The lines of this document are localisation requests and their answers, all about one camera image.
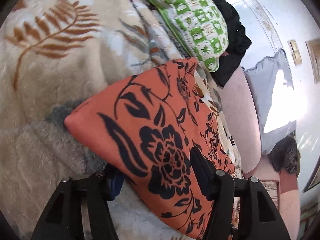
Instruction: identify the orange black floral shirt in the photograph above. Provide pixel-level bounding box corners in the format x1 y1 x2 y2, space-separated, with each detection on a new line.
65 58 235 239

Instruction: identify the striped brown floral cushion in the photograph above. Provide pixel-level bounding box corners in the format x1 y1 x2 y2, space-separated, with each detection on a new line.
232 180 280 229

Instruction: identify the pink quilted bolster cushion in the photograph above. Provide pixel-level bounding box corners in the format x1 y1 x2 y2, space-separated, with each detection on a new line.
218 67 261 174

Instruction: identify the grey quilted pillow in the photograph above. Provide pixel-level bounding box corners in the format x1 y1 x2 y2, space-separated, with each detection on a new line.
242 49 296 155

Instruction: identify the leaf pattern fleece blanket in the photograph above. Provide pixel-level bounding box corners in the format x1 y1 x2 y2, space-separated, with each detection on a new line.
0 0 245 240

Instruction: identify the black garment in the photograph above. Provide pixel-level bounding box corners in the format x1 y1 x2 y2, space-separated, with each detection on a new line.
211 0 252 88

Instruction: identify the green white patterned pillow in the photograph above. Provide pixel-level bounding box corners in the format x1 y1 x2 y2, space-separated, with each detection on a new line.
147 0 229 72

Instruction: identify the beige wall switch plate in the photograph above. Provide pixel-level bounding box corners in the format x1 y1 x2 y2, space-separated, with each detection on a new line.
288 40 302 66

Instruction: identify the framed wall picture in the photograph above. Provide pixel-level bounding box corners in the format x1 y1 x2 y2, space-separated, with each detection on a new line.
306 38 320 83

